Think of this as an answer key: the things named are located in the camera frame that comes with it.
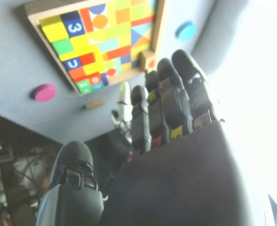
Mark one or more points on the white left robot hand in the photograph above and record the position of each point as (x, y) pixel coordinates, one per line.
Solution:
(176, 183)

